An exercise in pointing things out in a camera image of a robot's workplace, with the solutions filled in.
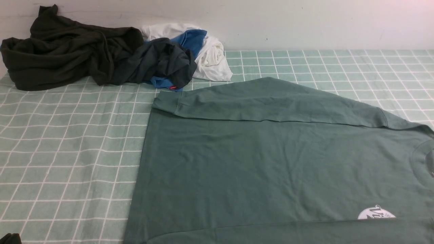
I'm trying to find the blue crumpled garment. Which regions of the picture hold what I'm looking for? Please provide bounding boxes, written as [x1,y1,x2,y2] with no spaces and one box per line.
[146,29,207,92]

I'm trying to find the green long-sleeve top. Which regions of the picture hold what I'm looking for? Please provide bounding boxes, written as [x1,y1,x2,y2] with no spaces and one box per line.
[124,78,434,244]

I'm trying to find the dark grey crumpled garment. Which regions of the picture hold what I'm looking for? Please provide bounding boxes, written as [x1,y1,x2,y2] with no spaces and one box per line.
[110,38,197,90]

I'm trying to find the green checked tablecloth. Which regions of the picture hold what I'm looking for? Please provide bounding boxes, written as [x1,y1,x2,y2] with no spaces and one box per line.
[0,49,434,244]

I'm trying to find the dark olive crumpled garment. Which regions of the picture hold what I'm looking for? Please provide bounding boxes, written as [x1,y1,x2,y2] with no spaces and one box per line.
[1,5,144,91]

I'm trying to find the white crumpled garment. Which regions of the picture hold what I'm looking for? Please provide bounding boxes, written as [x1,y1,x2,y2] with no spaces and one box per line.
[141,23,233,81]

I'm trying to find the black second robot arm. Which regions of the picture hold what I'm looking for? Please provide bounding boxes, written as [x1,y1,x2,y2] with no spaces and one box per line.
[0,233,22,244]

